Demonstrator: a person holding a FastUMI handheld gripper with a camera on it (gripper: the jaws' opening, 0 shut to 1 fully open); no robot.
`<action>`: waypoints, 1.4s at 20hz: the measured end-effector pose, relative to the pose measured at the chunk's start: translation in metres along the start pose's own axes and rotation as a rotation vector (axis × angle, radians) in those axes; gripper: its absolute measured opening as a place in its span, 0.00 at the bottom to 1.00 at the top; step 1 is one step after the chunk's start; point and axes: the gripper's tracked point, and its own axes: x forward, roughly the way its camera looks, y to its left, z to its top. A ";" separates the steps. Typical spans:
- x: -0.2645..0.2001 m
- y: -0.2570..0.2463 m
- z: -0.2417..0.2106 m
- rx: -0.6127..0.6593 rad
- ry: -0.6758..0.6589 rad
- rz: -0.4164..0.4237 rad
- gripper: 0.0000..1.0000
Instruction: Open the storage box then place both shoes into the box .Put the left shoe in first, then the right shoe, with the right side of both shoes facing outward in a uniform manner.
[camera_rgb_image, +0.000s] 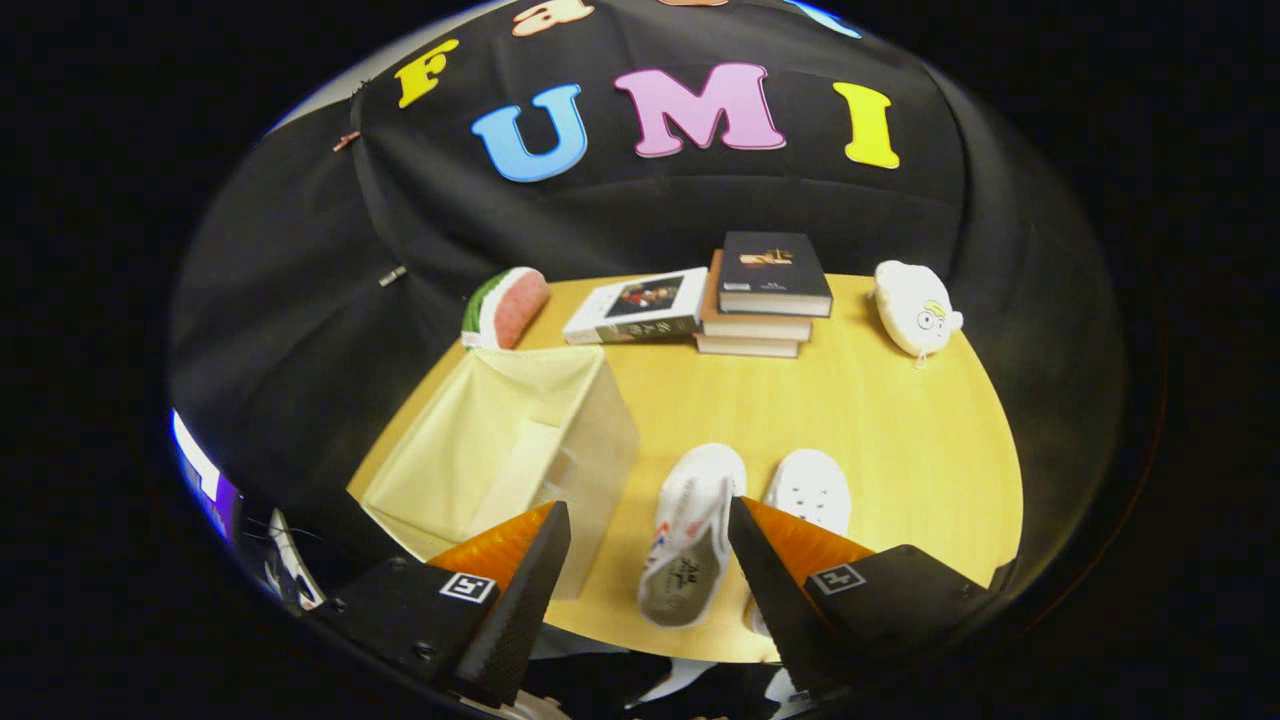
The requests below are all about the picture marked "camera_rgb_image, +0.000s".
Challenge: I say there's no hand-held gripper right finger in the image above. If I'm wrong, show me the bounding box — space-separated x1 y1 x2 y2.
727 496 1001 701

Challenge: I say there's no white canvas shoe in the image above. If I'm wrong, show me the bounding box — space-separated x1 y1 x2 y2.
637 443 748 630
750 448 853 637

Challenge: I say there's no beige fabric storage box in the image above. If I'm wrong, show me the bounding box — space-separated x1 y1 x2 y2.
360 345 641 601

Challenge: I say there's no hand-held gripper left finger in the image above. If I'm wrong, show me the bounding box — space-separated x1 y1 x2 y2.
320 500 573 709

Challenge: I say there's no white cover book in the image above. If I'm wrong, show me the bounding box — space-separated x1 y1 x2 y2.
562 266 709 346

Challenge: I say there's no brown cover book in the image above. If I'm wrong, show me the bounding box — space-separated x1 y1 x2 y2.
700 250 814 342
694 333 801 359

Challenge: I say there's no watermelon slice plush toy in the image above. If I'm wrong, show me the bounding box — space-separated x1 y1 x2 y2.
461 266 551 351

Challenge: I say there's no white plush toy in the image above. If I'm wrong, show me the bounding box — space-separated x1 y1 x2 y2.
872 260 965 367

